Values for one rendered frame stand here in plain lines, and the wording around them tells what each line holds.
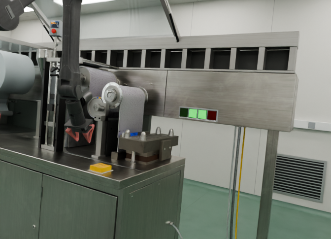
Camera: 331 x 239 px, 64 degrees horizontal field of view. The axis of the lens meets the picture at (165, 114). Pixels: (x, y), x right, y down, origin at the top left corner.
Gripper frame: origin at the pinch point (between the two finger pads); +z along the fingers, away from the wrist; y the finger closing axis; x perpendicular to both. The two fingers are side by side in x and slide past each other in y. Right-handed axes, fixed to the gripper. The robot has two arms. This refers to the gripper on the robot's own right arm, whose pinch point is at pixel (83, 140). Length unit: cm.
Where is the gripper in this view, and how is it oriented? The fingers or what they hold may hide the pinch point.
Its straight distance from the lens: 121.4
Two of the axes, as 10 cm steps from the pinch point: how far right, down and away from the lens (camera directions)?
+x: -2.7, 5.2, -8.1
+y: -9.6, -1.0, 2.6
